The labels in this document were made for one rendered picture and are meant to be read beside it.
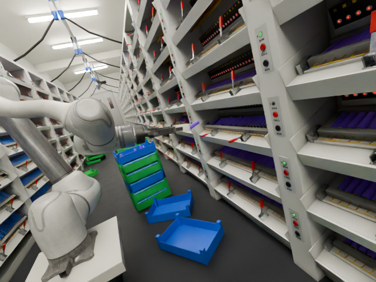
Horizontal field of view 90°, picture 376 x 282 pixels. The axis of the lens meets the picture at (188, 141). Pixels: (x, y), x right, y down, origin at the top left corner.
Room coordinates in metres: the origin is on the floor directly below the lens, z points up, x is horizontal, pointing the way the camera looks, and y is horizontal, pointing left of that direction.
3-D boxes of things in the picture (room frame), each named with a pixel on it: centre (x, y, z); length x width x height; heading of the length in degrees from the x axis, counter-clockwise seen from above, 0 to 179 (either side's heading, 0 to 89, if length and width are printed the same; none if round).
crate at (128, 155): (1.49, 0.44, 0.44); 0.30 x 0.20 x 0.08; 116
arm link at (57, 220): (0.71, 0.59, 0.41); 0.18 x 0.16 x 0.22; 0
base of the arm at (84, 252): (0.68, 0.59, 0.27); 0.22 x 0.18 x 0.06; 18
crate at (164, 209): (1.21, 0.25, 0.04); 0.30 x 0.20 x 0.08; 81
